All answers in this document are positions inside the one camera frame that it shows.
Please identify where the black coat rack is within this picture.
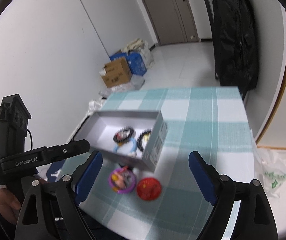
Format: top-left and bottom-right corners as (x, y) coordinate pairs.
(199, 0), (238, 40)

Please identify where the white green-printed plastic bag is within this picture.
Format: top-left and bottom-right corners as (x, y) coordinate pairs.
(250, 130), (286, 198)

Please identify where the brown cardboard box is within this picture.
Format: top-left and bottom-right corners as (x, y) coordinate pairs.
(99, 57), (133, 88)

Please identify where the person's left hand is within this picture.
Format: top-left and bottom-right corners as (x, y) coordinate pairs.
(0, 187), (21, 225)

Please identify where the black backpack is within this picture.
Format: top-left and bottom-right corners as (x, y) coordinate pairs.
(212, 0), (258, 98)

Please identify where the red round badge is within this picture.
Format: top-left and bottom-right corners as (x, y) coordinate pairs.
(136, 177), (162, 201)

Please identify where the grey door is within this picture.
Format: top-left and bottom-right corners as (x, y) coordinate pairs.
(133, 0), (201, 46)

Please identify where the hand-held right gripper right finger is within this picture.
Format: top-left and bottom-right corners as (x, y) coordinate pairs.
(188, 151), (280, 240)

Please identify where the clear plastic wrapping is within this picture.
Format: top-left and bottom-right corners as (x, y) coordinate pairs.
(88, 76), (145, 115)

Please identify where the teal checkered tablecloth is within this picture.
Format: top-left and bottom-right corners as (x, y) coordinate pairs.
(63, 86), (255, 240)

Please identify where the large blue cardboard box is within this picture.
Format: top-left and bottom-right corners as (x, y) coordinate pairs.
(127, 52), (147, 75)

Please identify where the small blue cardboard box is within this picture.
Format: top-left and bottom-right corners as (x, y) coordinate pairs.
(109, 52), (128, 61)

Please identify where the purple bracelet with charms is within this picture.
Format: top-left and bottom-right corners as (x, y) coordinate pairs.
(108, 166), (137, 195)

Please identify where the light blue bracelet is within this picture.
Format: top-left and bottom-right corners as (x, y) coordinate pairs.
(112, 138), (137, 157)

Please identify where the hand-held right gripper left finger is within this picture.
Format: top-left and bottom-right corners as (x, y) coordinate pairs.
(14, 150), (103, 240)

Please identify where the grey cardboard box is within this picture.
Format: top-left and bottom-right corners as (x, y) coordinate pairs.
(74, 110), (168, 173)

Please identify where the white sack with cloth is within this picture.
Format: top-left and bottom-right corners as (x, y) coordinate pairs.
(122, 38), (153, 68)

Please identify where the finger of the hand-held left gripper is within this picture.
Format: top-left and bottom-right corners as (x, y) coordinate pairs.
(47, 140), (91, 161)

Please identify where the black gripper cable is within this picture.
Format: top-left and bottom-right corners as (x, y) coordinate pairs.
(26, 129), (34, 151)

